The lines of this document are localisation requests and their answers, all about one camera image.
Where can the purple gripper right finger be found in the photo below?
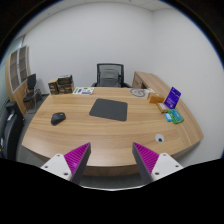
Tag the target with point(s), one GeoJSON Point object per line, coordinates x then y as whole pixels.
{"type": "Point", "coordinates": [153, 166]}

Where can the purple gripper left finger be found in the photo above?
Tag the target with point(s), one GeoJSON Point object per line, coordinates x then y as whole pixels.
{"type": "Point", "coordinates": [70, 166]}

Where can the black computer mouse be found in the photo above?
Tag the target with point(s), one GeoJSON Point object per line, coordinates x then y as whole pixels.
{"type": "Point", "coordinates": [57, 118]}

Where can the dark grey mouse pad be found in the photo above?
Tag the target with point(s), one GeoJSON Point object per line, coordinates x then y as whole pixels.
{"type": "Point", "coordinates": [109, 109]}

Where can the green battery pack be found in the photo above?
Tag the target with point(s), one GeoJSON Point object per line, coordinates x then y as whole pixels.
{"type": "Point", "coordinates": [176, 116]}

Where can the small tan box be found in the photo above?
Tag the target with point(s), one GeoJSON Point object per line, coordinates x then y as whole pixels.
{"type": "Point", "coordinates": [162, 108]}

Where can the small orange box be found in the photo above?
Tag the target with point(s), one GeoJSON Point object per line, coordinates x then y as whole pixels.
{"type": "Point", "coordinates": [155, 98]}

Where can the purple card package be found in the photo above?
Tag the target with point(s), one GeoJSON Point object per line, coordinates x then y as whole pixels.
{"type": "Point", "coordinates": [172, 98]}

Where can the black chair at left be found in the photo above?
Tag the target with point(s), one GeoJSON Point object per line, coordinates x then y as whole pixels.
{"type": "Point", "coordinates": [11, 125]}

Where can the white green leaflet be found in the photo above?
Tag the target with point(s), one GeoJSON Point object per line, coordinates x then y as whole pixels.
{"type": "Point", "coordinates": [83, 91]}

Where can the brown cardboard box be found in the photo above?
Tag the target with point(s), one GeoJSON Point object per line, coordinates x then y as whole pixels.
{"type": "Point", "coordinates": [53, 86]}

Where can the wooden side cabinet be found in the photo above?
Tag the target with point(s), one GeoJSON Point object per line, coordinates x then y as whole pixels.
{"type": "Point", "coordinates": [144, 80]}

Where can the black visitor chair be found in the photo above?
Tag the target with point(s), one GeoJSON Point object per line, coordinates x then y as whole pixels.
{"type": "Point", "coordinates": [33, 92]}

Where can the grey backpack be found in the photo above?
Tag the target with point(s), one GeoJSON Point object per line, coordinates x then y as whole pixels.
{"type": "Point", "coordinates": [109, 78]}

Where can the black mesh office chair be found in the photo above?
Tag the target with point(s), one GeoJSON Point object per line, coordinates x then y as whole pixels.
{"type": "Point", "coordinates": [118, 67]}

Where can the wooden bookshelf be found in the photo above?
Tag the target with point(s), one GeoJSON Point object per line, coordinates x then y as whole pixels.
{"type": "Point", "coordinates": [16, 72]}

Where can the desk cable grommet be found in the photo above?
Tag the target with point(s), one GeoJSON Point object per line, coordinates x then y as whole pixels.
{"type": "Point", "coordinates": [159, 138]}

